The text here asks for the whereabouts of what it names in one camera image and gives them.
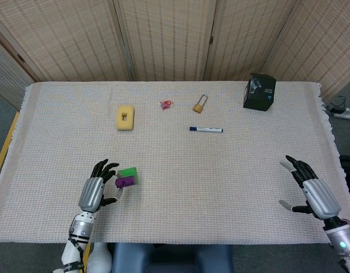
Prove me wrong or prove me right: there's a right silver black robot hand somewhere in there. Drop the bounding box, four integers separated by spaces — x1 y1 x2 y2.
278 155 342 221

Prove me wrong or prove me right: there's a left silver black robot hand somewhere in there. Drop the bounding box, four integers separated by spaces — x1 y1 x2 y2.
78 158 124 213

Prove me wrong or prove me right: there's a purple toy block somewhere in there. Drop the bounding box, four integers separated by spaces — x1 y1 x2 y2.
115 176 135 189

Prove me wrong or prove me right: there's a green toy block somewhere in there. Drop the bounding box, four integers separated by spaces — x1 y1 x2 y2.
117 167 140 187

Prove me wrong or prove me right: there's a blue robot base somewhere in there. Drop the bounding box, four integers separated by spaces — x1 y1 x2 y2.
111 243 234 273

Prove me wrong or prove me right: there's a white robot torso cover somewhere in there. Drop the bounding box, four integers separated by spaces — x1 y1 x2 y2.
88 242 113 273

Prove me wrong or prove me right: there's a yellow sponge with hole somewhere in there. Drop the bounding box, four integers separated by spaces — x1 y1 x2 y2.
116 105 136 131

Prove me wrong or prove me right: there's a white power strip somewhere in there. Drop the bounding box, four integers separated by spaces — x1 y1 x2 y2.
333 106 350 120

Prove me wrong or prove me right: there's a white woven tablecloth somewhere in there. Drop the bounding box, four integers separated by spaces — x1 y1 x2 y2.
0 81 350 245

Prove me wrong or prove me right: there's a black carton box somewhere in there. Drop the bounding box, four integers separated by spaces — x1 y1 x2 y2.
243 72 277 111

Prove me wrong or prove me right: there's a blue capped whiteboard marker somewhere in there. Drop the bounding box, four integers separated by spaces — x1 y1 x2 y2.
189 126 224 133

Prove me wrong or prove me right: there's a brass padlock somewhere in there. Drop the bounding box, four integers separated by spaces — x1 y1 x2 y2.
192 94 209 114

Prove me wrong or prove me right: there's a woven folding screen panel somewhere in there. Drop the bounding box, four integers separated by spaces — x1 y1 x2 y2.
262 0 350 105
0 0 135 83
0 36 32 109
114 0 221 82
205 0 302 82

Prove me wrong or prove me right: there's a black charger with cable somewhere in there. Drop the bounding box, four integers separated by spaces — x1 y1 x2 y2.
327 96 348 113

